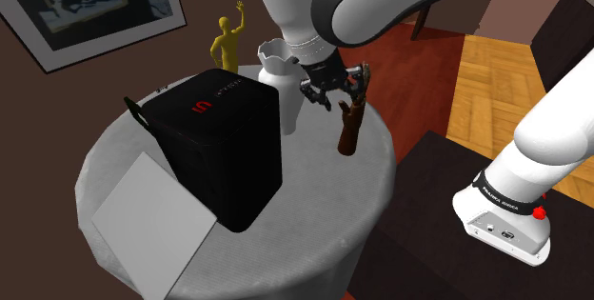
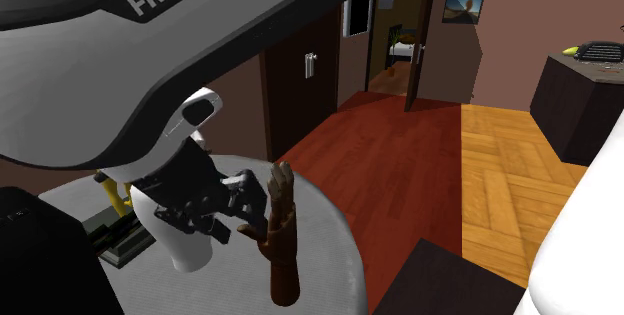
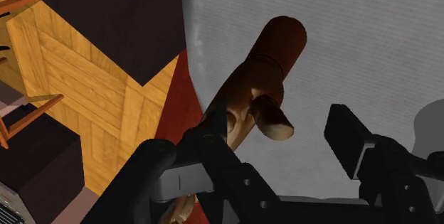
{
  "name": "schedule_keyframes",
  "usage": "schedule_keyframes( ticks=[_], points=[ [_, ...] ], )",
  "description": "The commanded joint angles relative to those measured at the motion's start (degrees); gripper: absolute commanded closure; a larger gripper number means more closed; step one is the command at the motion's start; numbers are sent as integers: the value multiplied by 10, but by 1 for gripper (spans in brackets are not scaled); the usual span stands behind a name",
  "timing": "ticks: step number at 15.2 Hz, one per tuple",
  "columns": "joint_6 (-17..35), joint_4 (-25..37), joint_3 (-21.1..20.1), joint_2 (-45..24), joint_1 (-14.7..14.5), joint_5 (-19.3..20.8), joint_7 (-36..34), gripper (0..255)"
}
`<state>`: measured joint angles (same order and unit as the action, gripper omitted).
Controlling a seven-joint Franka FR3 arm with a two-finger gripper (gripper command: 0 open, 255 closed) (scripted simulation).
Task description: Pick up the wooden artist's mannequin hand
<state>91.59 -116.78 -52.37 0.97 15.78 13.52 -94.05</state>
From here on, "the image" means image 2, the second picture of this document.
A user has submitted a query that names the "dark cabinet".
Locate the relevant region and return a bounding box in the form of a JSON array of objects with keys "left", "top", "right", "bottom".
[{"left": 529, "top": 39, "right": 624, "bottom": 167}]

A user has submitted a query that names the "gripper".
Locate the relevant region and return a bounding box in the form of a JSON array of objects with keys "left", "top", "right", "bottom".
[{"left": 130, "top": 138, "right": 270, "bottom": 246}]

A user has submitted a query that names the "framed wall picture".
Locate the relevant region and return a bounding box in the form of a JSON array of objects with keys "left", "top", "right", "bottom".
[{"left": 441, "top": 0, "right": 485, "bottom": 26}]

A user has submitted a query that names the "brown wooden hand model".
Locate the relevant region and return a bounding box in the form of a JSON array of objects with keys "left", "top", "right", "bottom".
[{"left": 236, "top": 160, "right": 301, "bottom": 308}]

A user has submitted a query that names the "black box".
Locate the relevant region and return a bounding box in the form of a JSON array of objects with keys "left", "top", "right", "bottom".
[{"left": 0, "top": 186, "right": 125, "bottom": 315}]

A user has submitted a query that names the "white vase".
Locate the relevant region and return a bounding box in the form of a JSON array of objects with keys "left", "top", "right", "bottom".
[{"left": 128, "top": 177, "right": 216, "bottom": 274}]

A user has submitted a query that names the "open dark brown door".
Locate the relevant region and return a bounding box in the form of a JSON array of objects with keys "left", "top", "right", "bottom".
[{"left": 403, "top": 0, "right": 438, "bottom": 113}]

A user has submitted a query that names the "bed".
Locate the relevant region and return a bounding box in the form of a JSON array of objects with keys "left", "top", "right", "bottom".
[{"left": 386, "top": 23, "right": 419, "bottom": 69}]

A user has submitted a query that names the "yellow figure on dark base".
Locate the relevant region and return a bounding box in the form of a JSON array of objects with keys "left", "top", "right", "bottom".
[{"left": 80, "top": 169, "right": 158, "bottom": 270}]

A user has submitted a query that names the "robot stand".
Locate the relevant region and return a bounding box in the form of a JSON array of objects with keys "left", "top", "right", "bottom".
[{"left": 371, "top": 237, "right": 526, "bottom": 315}]

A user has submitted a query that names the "round white table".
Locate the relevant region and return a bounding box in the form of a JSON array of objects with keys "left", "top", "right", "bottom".
[{"left": 37, "top": 154, "right": 370, "bottom": 315}]

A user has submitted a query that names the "closed dark brown door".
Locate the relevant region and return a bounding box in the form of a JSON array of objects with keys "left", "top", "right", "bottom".
[{"left": 258, "top": 5, "right": 343, "bottom": 163}]

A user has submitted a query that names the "dark window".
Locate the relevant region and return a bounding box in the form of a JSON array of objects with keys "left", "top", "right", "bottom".
[{"left": 342, "top": 0, "right": 375, "bottom": 38}]

